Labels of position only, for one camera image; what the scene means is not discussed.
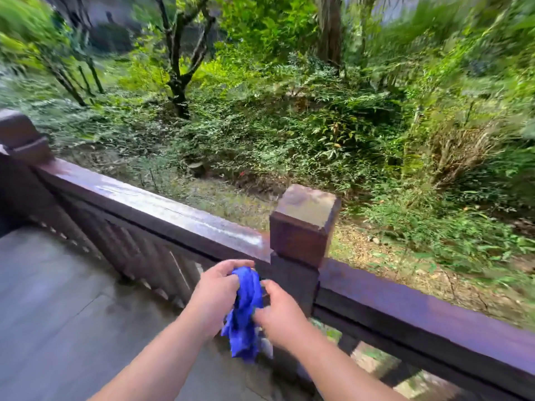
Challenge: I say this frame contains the person's right hand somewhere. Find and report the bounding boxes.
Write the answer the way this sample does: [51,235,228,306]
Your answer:
[252,280,320,354]

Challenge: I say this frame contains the square brown wooden post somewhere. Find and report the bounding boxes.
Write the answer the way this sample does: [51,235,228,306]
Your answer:
[269,184,342,382]

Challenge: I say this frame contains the person's left forearm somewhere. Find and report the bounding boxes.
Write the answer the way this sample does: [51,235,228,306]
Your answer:
[87,308,210,401]

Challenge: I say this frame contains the person's left hand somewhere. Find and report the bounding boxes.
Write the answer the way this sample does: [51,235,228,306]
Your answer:
[183,259,256,335]

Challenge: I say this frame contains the thick straight tree trunk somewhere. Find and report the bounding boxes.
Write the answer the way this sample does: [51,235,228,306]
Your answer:
[315,0,344,71]

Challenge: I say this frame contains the person's right forearm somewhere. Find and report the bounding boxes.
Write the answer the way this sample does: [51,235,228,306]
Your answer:
[295,330,408,401]

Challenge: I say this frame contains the brown wooden handrail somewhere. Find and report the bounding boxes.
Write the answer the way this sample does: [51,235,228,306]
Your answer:
[314,258,535,401]
[35,158,273,264]

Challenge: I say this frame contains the green undergrowth shrubs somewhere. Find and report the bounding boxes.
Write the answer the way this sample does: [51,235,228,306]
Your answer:
[0,0,535,330]

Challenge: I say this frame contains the dark forked tree trunk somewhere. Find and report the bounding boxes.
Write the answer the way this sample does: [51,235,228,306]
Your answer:
[152,0,218,119]

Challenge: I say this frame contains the blue cloth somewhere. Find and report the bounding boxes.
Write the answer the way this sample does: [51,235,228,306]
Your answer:
[221,266,265,364]

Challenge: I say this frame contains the thin leaning tree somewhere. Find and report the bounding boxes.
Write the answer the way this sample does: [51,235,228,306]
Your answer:
[38,12,106,107]

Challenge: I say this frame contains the brown wooden lattice panel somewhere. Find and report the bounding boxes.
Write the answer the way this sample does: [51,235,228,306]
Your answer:
[311,319,473,401]
[29,192,218,309]

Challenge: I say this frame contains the brown wooden corner post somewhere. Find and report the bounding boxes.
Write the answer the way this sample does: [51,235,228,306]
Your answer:
[0,109,55,230]

